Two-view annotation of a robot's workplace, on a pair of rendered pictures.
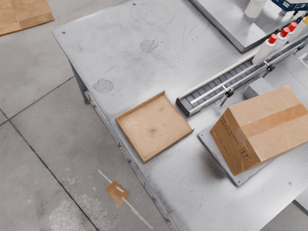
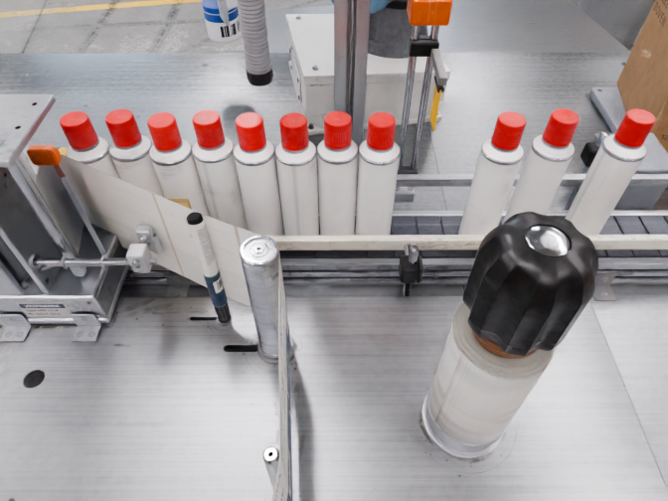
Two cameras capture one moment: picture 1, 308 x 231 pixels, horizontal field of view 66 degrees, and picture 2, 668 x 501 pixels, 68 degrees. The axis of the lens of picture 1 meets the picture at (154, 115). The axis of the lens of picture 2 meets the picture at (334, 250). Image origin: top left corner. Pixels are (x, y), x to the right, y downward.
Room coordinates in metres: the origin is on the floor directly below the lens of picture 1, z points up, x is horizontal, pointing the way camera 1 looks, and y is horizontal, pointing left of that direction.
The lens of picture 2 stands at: (1.57, -0.45, 1.42)
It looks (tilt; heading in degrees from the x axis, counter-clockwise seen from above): 49 degrees down; 223
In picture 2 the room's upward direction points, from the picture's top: straight up
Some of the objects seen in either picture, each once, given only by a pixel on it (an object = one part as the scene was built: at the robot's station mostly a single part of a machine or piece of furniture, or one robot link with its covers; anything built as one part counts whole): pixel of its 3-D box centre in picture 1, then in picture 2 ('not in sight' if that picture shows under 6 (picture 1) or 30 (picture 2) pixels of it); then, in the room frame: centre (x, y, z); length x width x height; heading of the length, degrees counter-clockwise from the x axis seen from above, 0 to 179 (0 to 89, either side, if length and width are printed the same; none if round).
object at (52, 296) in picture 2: not in sight; (29, 218); (1.51, -0.99, 1.01); 0.14 x 0.13 x 0.26; 133
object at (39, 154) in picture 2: not in sight; (45, 153); (1.46, -0.98, 1.08); 0.03 x 0.02 x 0.02; 133
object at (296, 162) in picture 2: not in sight; (298, 185); (1.24, -0.83, 0.98); 0.05 x 0.05 x 0.20
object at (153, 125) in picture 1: (155, 123); not in sight; (0.48, -0.01, 0.85); 0.30 x 0.26 x 0.04; 133
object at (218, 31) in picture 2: not in sight; (222, 18); (0.97, -1.33, 0.96); 0.07 x 0.07 x 0.07
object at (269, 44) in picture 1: (264, 50); (605, 181); (0.95, -0.53, 0.98); 0.05 x 0.05 x 0.20
